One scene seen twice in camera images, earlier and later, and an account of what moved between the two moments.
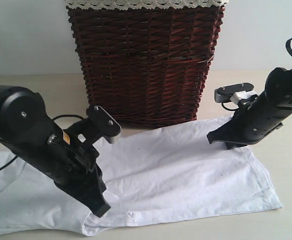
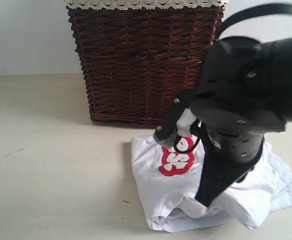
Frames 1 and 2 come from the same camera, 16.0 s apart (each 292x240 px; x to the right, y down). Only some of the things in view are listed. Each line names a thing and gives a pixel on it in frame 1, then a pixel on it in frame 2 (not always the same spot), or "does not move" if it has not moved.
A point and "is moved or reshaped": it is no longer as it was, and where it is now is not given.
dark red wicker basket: (147, 66) does not move
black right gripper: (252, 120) -> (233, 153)
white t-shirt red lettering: (167, 173) is moved or reshaped
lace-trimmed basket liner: (144, 4) does not move
